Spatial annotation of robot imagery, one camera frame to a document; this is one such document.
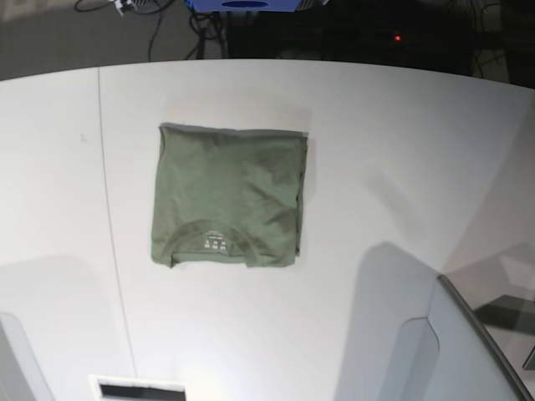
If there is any blue box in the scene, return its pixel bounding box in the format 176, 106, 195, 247
186, 0, 314, 13

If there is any green t-shirt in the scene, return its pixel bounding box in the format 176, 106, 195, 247
151, 123, 308, 268

